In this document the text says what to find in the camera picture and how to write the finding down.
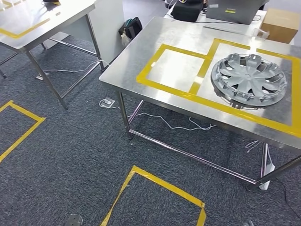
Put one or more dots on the clear plastic wrapper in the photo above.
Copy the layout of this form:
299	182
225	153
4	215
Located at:
259	34

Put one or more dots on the black left robot foot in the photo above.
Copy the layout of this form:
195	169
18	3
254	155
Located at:
74	221

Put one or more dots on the metal floor socket box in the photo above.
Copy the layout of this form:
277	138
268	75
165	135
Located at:
109	102

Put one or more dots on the brown cardboard box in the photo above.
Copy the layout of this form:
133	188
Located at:
280	26

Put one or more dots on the small metal floor plate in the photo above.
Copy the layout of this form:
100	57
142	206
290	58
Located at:
42	76

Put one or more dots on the steel workbench table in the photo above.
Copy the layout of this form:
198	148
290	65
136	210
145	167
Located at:
164	34

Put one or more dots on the grey plastic wheel hubcap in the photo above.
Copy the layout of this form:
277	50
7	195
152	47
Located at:
249	78

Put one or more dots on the white power strip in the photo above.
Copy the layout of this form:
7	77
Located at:
265	181

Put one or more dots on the yellow floor tape square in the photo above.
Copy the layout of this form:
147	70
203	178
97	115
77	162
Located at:
23	134
164	184

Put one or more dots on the white desk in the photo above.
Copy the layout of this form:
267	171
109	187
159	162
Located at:
234	28

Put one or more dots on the black carrying case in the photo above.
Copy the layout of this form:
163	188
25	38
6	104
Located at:
188	11

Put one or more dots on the pale fluffy tassel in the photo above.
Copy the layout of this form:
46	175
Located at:
125	40

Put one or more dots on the black bag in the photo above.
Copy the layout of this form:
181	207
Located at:
133	28

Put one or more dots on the grey laptop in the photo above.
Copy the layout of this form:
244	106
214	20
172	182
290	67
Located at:
234	11

